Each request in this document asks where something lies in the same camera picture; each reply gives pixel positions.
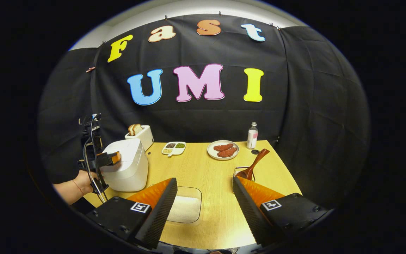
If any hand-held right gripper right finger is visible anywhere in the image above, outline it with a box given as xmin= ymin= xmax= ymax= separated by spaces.
xmin=232 ymin=176 xmax=330 ymax=247

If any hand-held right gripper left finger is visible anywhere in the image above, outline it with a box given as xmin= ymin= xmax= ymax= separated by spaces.
xmin=86 ymin=177 xmax=178 ymax=249

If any white rice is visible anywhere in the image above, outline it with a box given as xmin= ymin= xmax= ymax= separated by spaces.
xmin=168 ymin=196 xmax=201 ymax=223

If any white rice cooker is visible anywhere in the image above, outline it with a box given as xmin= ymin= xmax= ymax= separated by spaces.
xmin=99 ymin=138 xmax=149 ymax=192

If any wire metal chopstick holder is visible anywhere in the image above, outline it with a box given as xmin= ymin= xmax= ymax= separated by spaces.
xmin=233 ymin=167 xmax=256 ymax=182

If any brown wooden spoon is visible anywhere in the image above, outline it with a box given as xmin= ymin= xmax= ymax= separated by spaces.
xmin=236 ymin=149 xmax=270 ymax=180

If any clear plastic tray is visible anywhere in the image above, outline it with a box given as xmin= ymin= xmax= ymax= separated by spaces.
xmin=148 ymin=186 xmax=202 ymax=224

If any white toaster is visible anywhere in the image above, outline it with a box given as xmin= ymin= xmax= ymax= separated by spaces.
xmin=125 ymin=125 xmax=154 ymax=151

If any white divided bean dish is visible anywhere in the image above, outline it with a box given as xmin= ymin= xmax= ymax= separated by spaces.
xmin=161 ymin=141 xmax=187 ymax=157

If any white round plate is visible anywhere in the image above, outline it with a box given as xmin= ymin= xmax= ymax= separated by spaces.
xmin=207 ymin=140 xmax=240 ymax=161

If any clear bottle with pink label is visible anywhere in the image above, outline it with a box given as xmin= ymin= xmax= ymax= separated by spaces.
xmin=247 ymin=122 xmax=259 ymax=149

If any black backdrop cloth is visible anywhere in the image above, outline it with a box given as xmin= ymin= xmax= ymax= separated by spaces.
xmin=37 ymin=14 xmax=371 ymax=212

